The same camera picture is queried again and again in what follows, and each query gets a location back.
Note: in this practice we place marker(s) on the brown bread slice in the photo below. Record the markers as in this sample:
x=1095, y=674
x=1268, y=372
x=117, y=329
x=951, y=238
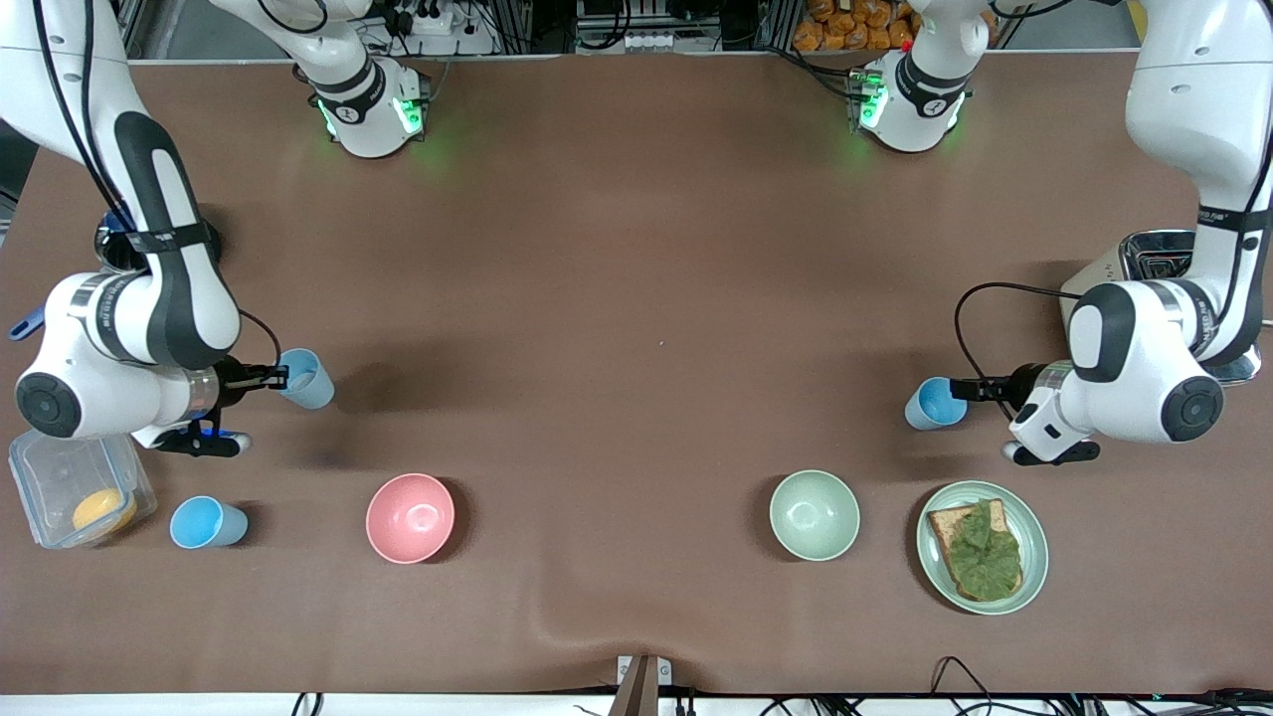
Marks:
x=945, y=522

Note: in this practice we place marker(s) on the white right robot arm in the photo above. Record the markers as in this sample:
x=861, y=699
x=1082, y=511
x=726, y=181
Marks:
x=164, y=278

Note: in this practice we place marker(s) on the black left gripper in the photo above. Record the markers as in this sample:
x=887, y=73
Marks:
x=1018, y=384

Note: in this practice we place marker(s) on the clear plastic lidded container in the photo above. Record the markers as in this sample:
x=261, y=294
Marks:
x=60, y=487

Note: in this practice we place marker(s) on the beige chrome toaster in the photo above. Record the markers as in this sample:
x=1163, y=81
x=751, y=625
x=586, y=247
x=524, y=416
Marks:
x=1154, y=259

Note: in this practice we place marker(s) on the blue cup with white ball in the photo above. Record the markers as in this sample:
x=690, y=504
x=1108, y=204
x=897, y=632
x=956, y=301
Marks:
x=308, y=383

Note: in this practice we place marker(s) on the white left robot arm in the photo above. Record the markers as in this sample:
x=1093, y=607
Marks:
x=1183, y=149

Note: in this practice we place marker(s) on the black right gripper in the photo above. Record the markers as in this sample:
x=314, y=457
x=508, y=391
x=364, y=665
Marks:
x=231, y=379

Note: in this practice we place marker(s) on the pink bowl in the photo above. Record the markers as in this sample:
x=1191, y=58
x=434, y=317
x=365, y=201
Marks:
x=410, y=518

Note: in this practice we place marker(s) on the yellow orange round food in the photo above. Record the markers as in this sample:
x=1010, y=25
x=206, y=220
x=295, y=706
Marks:
x=103, y=510

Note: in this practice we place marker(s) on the pale green bowl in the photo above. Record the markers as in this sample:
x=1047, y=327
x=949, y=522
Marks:
x=815, y=515

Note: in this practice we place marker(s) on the white power strip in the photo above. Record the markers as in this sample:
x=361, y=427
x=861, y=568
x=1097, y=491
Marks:
x=430, y=18

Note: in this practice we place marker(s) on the blue plastic cup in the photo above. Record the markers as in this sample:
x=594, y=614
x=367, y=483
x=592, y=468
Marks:
x=933, y=406
x=204, y=523

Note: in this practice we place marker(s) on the pale green plate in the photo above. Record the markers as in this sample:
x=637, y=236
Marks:
x=1034, y=547

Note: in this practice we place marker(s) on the grey metal camera bracket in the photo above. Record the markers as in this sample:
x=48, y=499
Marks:
x=643, y=681

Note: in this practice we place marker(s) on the green lettuce leaf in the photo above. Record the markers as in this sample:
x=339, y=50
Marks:
x=987, y=562

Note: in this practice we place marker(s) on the white socket strip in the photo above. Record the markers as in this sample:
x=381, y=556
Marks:
x=654, y=42

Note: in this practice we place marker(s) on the bag of orange buns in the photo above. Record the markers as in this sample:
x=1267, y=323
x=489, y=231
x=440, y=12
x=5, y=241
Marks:
x=855, y=25

